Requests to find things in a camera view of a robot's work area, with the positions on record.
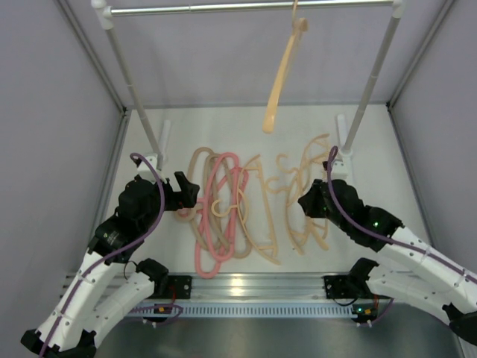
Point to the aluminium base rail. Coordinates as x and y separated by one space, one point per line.
223 287

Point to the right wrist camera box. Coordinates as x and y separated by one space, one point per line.
339 170

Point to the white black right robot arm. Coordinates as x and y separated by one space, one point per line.
406 268

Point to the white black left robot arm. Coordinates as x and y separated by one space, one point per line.
82 319

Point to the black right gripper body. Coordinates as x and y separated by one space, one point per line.
317 206

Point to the grey slotted cable duct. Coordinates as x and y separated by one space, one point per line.
246 310

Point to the aluminium right corner frame post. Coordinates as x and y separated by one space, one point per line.
424 45

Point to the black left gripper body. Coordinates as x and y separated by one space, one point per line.
174 200

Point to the beige outer thick hanger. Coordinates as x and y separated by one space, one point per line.
188 215

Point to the silver horizontal rack bar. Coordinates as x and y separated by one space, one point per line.
243 7

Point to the white left rack foot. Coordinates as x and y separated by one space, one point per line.
165 139

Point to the pink lower thick hanger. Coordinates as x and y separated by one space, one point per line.
221 255

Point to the cream hanger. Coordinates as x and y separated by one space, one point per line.
313 154
256 219
284 181
298 27

